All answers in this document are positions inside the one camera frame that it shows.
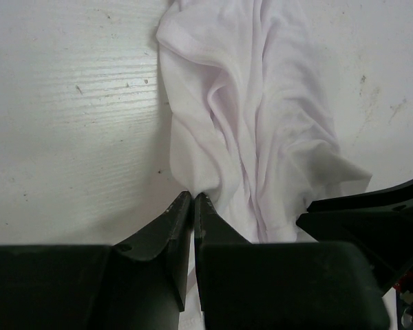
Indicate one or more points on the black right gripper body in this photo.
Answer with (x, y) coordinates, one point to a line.
(391, 254)

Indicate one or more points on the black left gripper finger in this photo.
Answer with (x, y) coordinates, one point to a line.
(139, 283)
(243, 285)
(345, 218)

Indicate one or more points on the white tank top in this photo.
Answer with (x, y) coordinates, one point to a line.
(251, 126)

